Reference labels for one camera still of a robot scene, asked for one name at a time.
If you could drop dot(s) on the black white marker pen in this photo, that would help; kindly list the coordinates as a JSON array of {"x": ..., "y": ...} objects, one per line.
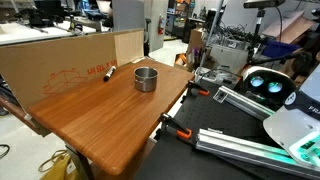
[{"x": 109, "y": 74}]

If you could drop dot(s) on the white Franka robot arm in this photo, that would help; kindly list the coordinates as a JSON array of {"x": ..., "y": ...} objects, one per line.
[{"x": 293, "y": 123}]

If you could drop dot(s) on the small steel pot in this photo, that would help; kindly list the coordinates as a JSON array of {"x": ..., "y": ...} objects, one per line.
[{"x": 145, "y": 83}]

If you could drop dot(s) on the black orange bar clamp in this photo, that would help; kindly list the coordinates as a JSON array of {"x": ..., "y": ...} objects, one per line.
[
  {"x": 182, "y": 133},
  {"x": 199, "y": 91}
]

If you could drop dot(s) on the black optical breadboard table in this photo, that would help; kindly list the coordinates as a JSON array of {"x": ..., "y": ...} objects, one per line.
[{"x": 206, "y": 116}]

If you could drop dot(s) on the white power strip box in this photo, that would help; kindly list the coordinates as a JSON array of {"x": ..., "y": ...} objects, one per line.
[{"x": 213, "y": 75}]

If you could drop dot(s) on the small brown cardboard box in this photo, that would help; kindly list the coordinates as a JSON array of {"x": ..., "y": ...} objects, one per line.
[{"x": 196, "y": 40}]

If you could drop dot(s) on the slanted grey metal pole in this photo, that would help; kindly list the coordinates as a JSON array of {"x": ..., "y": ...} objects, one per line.
[{"x": 210, "y": 36}]

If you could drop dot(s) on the white VR headset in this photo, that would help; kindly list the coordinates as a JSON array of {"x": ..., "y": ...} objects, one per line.
[{"x": 253, "y": 71}]

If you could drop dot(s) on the large cardboard box red print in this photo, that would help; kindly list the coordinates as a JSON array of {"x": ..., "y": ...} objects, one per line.
[{"x": 40, "y": 66}]

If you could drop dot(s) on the blue plastic bin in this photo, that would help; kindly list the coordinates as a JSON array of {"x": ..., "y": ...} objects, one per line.
[{"x": 278, "y": 48}]

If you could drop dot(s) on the flat brown cardboard sheets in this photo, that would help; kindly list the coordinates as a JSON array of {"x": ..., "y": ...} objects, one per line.
[{"x": 293, "y": 26}]

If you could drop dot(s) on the white workbench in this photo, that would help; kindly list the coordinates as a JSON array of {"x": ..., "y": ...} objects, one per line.
[{"x": 20, "y": 33}]

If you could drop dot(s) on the short aluminium profile rail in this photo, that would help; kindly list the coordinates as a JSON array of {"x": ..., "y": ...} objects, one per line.
[{"x": 245, "y": 103}]

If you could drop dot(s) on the long aluminium profile rail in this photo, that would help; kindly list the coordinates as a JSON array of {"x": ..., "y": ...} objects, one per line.
[{"x": 240, "y": 146}]

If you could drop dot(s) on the black camera stand with boom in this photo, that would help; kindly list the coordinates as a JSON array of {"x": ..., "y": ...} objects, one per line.
[{"x": 256, "y": 33}]

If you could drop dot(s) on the black camera on stand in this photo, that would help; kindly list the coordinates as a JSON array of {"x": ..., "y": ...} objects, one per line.
[{"x": 263, "y": 3}]

